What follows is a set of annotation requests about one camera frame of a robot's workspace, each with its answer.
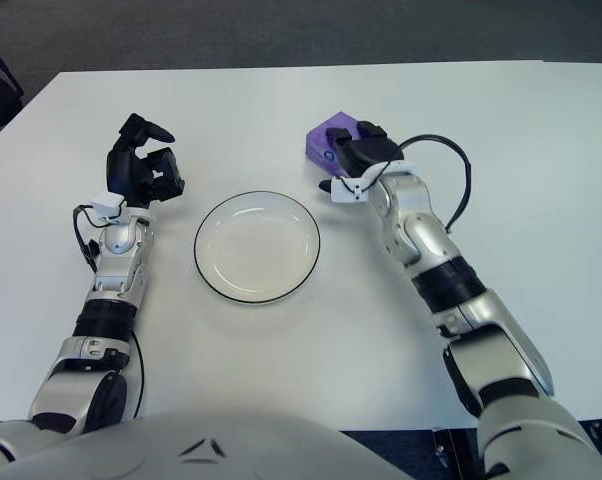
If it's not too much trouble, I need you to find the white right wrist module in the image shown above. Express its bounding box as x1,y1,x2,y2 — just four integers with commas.
329,172,377,204

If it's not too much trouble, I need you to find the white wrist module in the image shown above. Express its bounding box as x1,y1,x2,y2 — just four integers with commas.
91,192,127,224
329,172,377,204

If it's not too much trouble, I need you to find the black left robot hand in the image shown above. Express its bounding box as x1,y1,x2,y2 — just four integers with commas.
105,113,186,206

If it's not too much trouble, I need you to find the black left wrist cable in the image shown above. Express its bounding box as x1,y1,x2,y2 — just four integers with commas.
72,203,127,274

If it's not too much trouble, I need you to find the white plate with black rim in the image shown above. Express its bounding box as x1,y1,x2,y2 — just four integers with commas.
193,190,323,304

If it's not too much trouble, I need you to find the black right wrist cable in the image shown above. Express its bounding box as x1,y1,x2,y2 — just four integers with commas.
398,133,473,235

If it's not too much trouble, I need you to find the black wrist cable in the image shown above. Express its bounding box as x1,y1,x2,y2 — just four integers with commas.
398,133,473,235
72,203,127,274

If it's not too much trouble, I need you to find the thin black left elbow cable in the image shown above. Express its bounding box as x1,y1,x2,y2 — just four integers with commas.
128,332,146,416

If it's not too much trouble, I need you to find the purple tissue paper pack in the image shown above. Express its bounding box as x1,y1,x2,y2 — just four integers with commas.
304,110,362,174

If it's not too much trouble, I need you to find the grey robot torso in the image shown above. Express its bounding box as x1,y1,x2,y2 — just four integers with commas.
0,409,407,480

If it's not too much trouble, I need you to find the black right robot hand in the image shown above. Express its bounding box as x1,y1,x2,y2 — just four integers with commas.
318,120,406,194

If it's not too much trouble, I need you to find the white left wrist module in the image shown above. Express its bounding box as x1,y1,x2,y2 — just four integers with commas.
91,192,127,224

